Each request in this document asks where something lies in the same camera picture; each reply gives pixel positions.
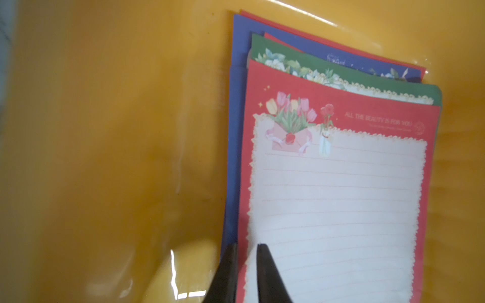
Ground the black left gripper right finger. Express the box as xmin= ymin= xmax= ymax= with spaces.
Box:
xmin=256 ymin=244 xmax=293 ymax=303

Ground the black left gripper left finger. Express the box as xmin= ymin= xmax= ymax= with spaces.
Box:
xmin=203 ymin=243 xmax=238 ymax=303

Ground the red tulip stationery paper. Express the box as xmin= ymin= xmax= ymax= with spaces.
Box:
xmin=237 ymin=61 xmax=441 ymax=302

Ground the yellow plastic storage box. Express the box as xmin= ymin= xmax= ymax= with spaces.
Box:
xmin=1 ymin=1 xmax=484 ymax=302

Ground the blue stationery paper lower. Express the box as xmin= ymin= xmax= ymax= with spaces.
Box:
xmin=221 ymin=66 xmax=248 ymax=253

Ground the blue stationery paper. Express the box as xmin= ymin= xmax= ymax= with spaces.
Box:
xmin=221 ymin=66 xmax=248 ymax=253
xmin=231 ymin=14 xmax=422 ymax=83

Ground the red stationery paper bottom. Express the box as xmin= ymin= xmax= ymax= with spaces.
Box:
xmin=241 ymin=10 xmax=427 ymax=80

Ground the blue stationery paper bottom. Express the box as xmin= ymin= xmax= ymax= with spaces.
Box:
xmin=231 ymin=14 xmax=422 ymax=83

